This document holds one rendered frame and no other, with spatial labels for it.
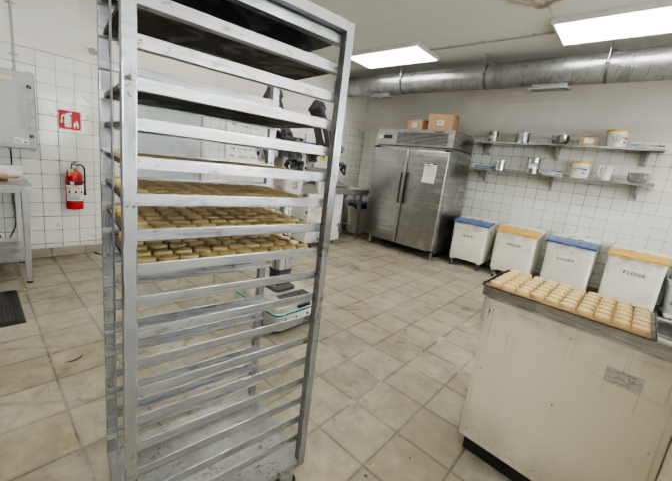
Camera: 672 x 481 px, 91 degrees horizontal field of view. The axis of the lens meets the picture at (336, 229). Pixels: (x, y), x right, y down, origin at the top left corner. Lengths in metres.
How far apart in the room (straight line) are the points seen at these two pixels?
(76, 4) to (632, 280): 6.74
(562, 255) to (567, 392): 3.53
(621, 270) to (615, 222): 0.85
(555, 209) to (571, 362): 4.24
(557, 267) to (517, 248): 0.52
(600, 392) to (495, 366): 0.39
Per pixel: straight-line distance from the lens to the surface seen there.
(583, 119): 5.89
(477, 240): 5.43
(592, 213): 5.77
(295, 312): 2.75
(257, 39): 1.06
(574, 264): 5.19
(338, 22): 1.20
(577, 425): 1.85
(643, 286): 5.20
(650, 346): 1.69
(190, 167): 0.96
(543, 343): 1.74
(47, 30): 4.70
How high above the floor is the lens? 1.38
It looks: 11 degrees down
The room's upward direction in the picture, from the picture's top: 7 degrees clockwise
